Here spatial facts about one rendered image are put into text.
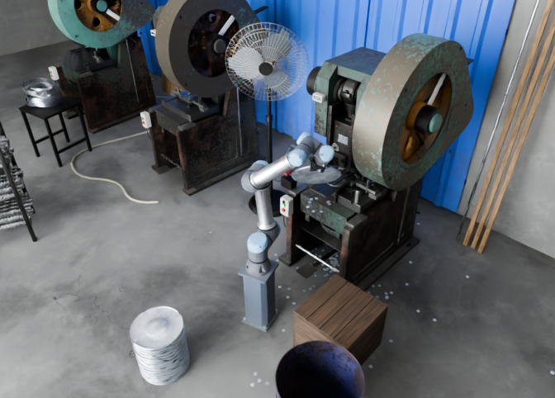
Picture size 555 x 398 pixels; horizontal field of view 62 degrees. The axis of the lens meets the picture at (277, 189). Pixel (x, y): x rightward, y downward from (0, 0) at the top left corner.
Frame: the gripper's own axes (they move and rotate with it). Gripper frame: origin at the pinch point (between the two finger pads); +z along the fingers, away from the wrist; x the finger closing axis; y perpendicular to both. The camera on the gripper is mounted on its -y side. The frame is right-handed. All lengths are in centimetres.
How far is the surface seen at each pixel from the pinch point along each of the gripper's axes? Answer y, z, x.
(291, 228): 11, 69, 27
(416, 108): -49, -29, -22
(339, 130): -18.1, 14.4, -25.0
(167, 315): 92, 26, 74
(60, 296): 172, 88, 59
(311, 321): 11, 13, 85
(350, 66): -22, -10, -55
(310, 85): -2, 12, -54
